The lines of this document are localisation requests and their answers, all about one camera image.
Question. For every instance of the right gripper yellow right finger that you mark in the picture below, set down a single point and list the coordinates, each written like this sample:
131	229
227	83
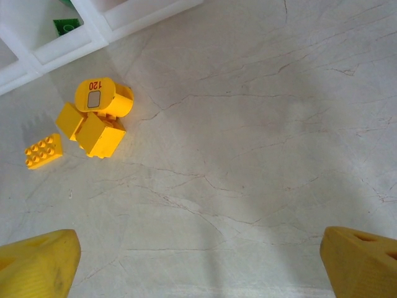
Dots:
363	270

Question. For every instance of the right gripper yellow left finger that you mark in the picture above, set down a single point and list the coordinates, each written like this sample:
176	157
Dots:
34	267

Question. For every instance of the yellow studded lego brick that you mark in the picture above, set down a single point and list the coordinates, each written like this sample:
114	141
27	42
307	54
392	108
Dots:
43	152

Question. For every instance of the yellow cube lego brick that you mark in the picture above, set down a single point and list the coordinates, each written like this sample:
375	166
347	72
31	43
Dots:
69	119
99	138

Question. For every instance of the yellow round lego with 120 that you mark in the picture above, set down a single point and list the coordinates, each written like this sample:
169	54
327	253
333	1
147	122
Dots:
119	102

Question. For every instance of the green lego brick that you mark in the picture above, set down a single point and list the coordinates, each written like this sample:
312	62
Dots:
66	28

